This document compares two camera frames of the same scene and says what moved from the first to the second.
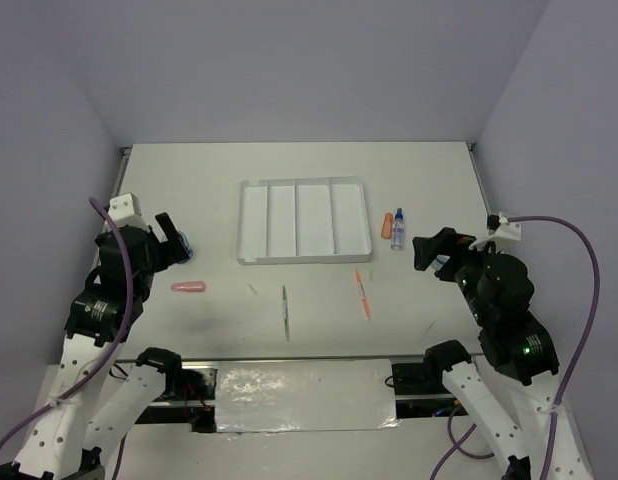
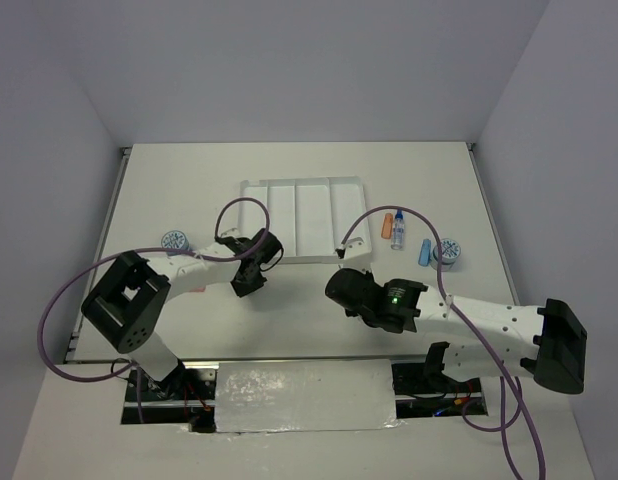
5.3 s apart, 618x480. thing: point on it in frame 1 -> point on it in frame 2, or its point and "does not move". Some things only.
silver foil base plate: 304,395 does not move
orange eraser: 386,231 does not move
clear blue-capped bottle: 398,243 does not move
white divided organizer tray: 303,220 does not move
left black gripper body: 159,255 -> 243,287
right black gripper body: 463,263 -> 354,312
